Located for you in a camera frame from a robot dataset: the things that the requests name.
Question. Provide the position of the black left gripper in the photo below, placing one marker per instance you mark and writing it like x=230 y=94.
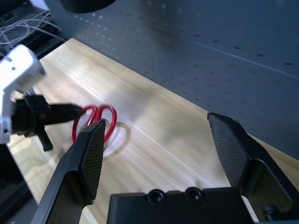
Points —
x=25 y=114

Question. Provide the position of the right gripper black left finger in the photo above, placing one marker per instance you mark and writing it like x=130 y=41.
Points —
x=70 y=177

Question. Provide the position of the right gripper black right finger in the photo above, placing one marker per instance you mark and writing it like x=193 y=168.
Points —
x=233 y=151

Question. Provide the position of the dark grey pegboard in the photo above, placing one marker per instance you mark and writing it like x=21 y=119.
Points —
x=210 y=46

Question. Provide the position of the black cabinet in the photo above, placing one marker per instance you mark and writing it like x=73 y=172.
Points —
x=14 y=14

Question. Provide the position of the black tool cup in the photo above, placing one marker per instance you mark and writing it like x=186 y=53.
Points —
x=86 y=5

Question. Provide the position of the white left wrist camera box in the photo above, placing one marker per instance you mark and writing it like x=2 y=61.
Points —
x=21 y=65

